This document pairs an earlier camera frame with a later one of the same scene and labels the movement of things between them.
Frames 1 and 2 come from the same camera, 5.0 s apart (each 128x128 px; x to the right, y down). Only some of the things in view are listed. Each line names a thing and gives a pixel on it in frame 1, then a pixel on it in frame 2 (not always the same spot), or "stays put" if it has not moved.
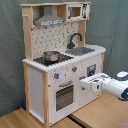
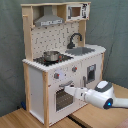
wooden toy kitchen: (57, 56) stays put
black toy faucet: (70, 45) stays put
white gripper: (93, 82) → (77, 92)
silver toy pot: (51, 55) stays put
